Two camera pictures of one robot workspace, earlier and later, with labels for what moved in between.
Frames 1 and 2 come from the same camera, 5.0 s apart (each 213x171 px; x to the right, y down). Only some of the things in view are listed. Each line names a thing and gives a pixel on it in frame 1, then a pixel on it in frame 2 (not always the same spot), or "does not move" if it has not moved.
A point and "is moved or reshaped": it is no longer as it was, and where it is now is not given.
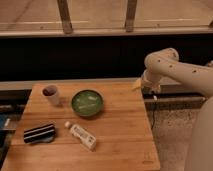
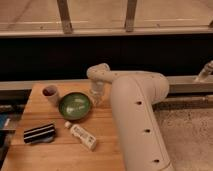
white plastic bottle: [85, 136] does not move
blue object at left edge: [4, 120] does not move
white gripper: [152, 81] → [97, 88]
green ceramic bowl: [87, 102] is moved or reshaped
